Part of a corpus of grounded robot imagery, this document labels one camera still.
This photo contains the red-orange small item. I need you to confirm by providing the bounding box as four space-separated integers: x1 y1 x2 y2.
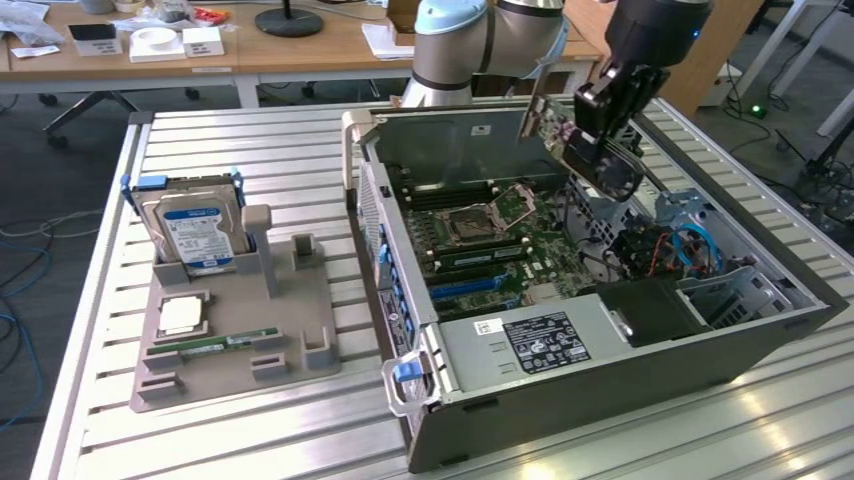
192 7 234 27

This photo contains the green motherboard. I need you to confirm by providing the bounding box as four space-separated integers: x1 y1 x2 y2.
397 182 602 321

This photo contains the CPU socket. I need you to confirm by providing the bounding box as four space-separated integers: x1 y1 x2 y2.
439 199 515 246

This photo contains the silver CPU chip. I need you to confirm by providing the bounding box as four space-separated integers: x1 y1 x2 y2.
158 297 206 336

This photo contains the gray chair base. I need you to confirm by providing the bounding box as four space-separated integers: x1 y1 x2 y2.
43 89 146 149

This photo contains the small white box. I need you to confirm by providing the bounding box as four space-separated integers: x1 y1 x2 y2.
182 26 224 59

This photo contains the green RAM stick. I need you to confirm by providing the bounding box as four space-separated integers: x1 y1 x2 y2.
146 327 280 354

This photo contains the long PCIe expansion slot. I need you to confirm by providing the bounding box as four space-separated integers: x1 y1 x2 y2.
427 274 510 299

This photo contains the flat white box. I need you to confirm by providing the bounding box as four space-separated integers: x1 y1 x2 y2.
127 37 188 64

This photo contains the white floor cable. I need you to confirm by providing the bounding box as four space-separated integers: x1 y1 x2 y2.
0 209 102 240

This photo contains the gray plastic parts rack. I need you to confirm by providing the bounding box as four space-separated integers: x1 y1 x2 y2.
130 202 346 414

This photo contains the white box with black top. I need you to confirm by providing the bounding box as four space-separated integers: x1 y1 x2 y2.
68 23 122 57

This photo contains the hard disk with blue caddy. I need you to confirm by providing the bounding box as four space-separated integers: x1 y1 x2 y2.
119 167 259 276

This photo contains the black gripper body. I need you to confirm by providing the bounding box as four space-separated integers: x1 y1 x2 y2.
603 0 713 69

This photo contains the silver disk bay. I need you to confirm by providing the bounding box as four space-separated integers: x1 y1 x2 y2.
677 264 813 329

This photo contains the white tape roll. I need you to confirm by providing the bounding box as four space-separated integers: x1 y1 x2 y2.
132 27 179 51

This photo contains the clear plastic bag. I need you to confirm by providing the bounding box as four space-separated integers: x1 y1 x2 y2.
0 0 67 47

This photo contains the black round lamp base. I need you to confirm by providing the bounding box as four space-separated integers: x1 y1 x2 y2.
255 0 327 38

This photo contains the brown cardboard box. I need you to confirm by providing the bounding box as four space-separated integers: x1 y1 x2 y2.
386 0 429 49

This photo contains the wooden desk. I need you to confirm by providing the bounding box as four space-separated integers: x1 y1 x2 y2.
0 0 606 96

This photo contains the metal socket cover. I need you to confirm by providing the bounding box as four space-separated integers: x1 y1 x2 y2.
491 183 537 220

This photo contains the green graphics card black cooler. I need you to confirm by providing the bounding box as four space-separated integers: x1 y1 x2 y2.
517 62 649 204

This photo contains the blue SATA wire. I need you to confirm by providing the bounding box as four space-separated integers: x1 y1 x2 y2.
670 224 726 274

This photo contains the white table frame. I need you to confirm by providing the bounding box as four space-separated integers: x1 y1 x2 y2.
730 0 854 137

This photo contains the white paper stack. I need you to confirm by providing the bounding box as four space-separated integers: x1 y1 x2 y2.
362 22 419 61

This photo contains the gray open PC case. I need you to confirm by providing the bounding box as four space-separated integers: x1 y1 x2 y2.
339 97 853 474

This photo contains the gray power supply unit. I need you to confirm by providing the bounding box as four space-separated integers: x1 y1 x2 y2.
426 294 633 396

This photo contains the blue floor cable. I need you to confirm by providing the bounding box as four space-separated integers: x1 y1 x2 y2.
0 239 52 431

